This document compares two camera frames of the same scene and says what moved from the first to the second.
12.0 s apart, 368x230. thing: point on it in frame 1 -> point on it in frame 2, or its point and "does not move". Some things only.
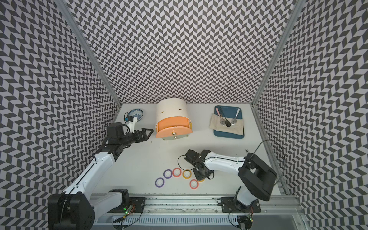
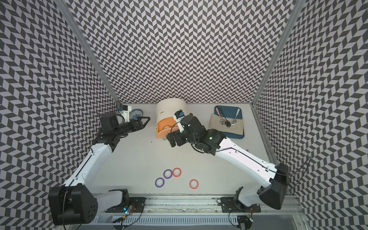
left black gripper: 145,137 -> 141,126
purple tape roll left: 159,182 does not move
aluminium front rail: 273,204 does not move
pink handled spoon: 222,121 does not move
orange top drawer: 173,127 does not move
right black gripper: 200,177 -> 172,139
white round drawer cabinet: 173,121 does not move
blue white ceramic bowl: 137,113 does not move
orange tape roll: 187,174 -> 163,128
